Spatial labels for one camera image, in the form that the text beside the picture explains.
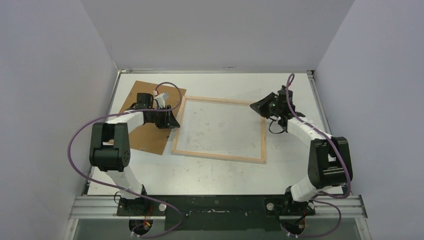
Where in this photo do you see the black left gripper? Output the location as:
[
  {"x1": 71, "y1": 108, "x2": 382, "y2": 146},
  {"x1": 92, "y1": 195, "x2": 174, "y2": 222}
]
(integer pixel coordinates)
[{"x1": 148, "y1": 105, "x2": 180, "y2": 129}]

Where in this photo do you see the brown frame backing board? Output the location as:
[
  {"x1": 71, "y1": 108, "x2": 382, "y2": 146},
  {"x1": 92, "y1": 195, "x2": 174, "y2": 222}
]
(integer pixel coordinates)
[{"x1": 120, "y1": 81, "x2": 180, "y2": 155}]

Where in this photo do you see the clear acrylic frame pane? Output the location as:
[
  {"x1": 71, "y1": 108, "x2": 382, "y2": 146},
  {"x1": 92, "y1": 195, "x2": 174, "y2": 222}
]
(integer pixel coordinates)
[{"x1": 177, "y1": 87, "x2": 266, "y2": 157}]

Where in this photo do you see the light wooden picture frame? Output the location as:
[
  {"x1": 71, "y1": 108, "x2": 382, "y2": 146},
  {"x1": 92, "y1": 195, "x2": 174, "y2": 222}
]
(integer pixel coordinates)
[{"x1": 170, "y1": 95, "x2": 268, "y2": 165}]

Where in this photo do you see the white photo paper sheet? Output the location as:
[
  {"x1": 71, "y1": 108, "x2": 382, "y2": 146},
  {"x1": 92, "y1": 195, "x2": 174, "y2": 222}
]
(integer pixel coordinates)
[{"x1": 87, "y1": 149, "x2": 185, "y2": 196}]

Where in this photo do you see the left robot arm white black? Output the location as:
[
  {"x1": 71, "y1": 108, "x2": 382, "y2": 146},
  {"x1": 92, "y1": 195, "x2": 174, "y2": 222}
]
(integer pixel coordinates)
[{"x1": 89, "y1": 91, "x2": 180, "y2": 216}]

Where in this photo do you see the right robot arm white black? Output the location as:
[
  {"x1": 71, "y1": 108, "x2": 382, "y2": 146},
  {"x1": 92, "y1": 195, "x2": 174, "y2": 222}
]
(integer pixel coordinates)
[{"x1": 250, "y1": 86, "x2": 353, "y2": 215}]

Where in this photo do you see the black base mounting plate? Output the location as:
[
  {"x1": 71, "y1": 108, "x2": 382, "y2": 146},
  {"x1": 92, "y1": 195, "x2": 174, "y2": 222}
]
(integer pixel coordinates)
[{"x1": 116, "y1": 194, "x2": 316, "y2": 232}]

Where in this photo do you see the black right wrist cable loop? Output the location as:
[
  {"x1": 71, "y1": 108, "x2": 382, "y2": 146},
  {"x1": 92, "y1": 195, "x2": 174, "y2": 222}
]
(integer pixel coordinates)
[{"x1": 268, "y1": 117, "x2": 287, "y2": 135}]

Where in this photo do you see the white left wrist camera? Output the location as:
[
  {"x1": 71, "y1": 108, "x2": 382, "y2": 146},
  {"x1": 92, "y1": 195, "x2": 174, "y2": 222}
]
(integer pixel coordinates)
[{"x1": 153, "y1": 90, "x2": 169, "y2": 109}]

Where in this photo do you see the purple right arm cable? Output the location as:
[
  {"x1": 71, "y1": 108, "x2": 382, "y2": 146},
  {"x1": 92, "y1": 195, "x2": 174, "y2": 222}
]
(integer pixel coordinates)
[{"x1": 279, "y1": 72, "x2": 353, "y2": 239}]

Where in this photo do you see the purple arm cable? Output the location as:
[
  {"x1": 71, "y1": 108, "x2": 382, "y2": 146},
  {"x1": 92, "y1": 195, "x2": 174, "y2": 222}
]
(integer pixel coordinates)
[
  {"x1": 67, "y1": 81, "x2": 186, "y2": 239},
  {"x1": 279, "y1": 72, "x2": 353, "y2": 239}
]

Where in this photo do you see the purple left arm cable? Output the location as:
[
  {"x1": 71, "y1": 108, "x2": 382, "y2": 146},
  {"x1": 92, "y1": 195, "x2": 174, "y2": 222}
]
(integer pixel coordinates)
[{"x1": 67, "y1": 81, "x2": 186, "y2": 239}]

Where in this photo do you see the aluminium front rail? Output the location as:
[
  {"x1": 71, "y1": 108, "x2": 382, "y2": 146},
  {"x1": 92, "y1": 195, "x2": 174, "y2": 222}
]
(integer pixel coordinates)
[{"x1": 69, "y1": 195, "x2": 368, "y2": 220}]

